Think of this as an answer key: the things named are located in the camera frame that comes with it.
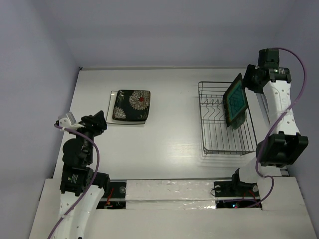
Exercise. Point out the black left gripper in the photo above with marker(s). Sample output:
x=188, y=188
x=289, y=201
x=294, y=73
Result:
x=96, y=122

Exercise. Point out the white black-rimmed square plate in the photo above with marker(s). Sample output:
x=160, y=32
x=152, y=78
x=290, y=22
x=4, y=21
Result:
x=109, y=115

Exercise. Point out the black floral square plate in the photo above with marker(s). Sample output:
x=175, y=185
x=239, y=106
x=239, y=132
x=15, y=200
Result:
x=132, y=105

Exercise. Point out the teal brown-rimmed square plate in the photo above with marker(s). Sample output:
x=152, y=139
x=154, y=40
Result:
x=234, y=100

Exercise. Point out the white table edge rail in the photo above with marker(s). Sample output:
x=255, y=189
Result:
x=157, y=68

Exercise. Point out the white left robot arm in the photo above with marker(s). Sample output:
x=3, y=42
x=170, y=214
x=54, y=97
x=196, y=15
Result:
x=81, y=187

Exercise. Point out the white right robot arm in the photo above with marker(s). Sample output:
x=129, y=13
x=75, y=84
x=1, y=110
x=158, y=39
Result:
x=283, y=143

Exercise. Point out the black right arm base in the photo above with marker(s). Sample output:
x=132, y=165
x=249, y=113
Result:
x=235, y=194

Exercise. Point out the silver foil covered bar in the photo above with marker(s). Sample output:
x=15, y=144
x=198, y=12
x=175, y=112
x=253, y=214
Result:
x=169, y=195

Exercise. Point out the black wire dish rack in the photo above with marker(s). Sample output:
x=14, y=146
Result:
x=217, y=137

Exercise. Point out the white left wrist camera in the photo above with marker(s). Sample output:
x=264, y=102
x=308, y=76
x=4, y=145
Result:
x=68, y=120

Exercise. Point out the pale green glass plate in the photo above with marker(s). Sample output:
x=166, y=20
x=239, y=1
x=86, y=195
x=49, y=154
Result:
x=241, y=118

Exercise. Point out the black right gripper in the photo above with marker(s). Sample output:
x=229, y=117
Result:
x=249, y=78

